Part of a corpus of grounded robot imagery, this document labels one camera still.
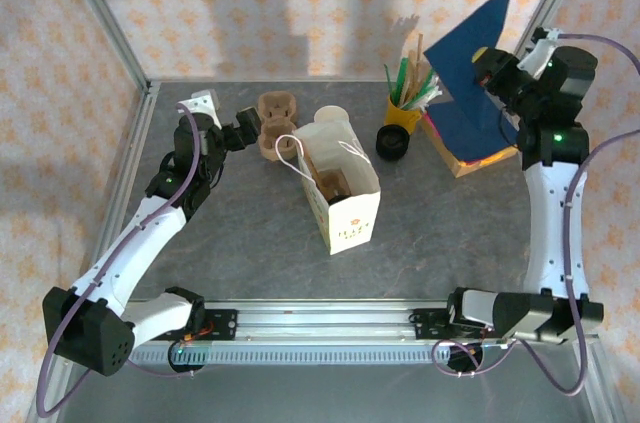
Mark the white wrapped straw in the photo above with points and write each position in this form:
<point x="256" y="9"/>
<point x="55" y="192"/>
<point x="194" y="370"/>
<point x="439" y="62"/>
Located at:
<point x="425" y="95"/>

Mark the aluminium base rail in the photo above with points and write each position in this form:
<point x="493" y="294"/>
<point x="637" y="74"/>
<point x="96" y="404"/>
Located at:
<point x="325" y="320"/>

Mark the aluminium frame leg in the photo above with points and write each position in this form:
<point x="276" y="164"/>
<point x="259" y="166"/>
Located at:
<point x="602" y="388"/>

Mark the tall wooden stirrer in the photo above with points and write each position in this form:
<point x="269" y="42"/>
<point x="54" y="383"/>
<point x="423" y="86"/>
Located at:
<point x="419" y="53"/>

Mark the dark blue paper napkin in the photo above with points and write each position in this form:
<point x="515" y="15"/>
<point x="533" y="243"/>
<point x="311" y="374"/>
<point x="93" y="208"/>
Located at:
<point x="465" y="53"/>

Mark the short wooden stirrer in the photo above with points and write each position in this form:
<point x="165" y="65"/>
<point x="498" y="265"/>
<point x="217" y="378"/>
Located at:
<point x="412" y="75"/>

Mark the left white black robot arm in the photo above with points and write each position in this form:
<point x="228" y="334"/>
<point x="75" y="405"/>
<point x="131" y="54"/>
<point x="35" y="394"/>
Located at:
<point x="130" y="248"/>

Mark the thin green straw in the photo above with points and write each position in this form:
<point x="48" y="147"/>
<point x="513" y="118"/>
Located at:
<point x="429" y="77"/>
<point x="390" y="80"/>

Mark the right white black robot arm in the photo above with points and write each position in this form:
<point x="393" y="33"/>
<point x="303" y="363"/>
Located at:
<point x="555" y="223"/>

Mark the wide green stick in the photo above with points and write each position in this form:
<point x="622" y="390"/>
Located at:
<point x="402" y="73"/>

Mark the yellow stirrer holder cup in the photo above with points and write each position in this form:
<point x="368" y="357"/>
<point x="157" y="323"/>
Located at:
<point x="400" y="118"/>

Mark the black cup lid stack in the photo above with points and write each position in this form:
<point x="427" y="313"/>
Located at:
<point x="392" y="143"/>

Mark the aluminium side rail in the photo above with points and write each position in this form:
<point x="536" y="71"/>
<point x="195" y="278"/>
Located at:
<point x="135" y="143"/>

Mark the white paper takeout bag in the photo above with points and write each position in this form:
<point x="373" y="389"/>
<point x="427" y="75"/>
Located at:
<point x="350" y="223"/>

